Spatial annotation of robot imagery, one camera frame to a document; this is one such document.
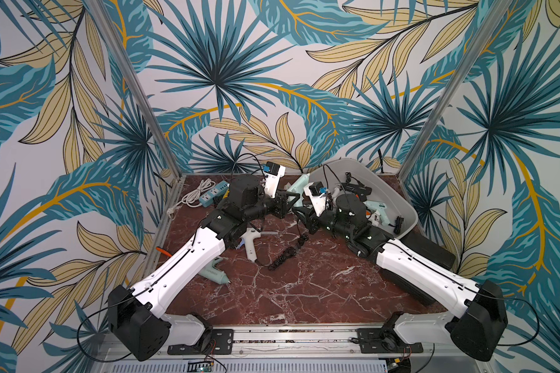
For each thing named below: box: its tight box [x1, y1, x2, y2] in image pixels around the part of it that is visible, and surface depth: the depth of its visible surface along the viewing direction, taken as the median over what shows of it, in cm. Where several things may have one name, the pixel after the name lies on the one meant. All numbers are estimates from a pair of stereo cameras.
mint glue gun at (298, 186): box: [286, 173, 311, 203], surface depth 70 cm
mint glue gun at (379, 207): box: [363, 200, 391, 227], surface depth 105 cm
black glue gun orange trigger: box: [342, 182, 372, 202], surface depth 112 cm
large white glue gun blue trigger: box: [236, 226, 279, 263], surface depth 95 cm
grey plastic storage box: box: [308, 158, 419, 240], surface depth 109 cm
